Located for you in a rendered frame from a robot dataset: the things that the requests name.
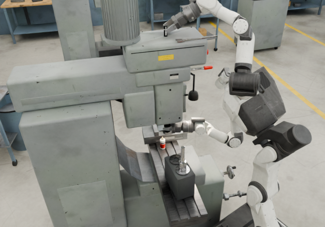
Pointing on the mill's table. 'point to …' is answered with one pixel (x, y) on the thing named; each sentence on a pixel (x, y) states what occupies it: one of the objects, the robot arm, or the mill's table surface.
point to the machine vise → (148, 134)
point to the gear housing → (162, 77)
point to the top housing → (165, 50)
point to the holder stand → (179, 177)
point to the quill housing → (169, 103)
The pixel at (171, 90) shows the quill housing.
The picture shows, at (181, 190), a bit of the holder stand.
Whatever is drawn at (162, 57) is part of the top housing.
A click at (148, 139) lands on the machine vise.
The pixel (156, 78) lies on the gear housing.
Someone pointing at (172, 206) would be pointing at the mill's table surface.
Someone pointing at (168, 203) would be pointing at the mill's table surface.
